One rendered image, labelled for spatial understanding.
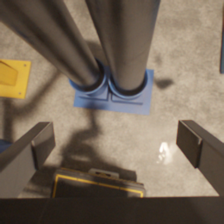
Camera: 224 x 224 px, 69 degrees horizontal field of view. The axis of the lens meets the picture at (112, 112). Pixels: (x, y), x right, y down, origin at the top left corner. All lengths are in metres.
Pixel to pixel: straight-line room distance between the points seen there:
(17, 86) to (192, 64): 1.75
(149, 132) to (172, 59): 0.73
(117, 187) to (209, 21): 1.71
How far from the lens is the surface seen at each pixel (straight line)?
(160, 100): 1.59
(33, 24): 0.61
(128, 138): 1.55
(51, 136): 0.17
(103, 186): 1.31
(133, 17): 0.47
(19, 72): 2.02
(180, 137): 0.17
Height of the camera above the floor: 1.55
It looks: 81 degrees down
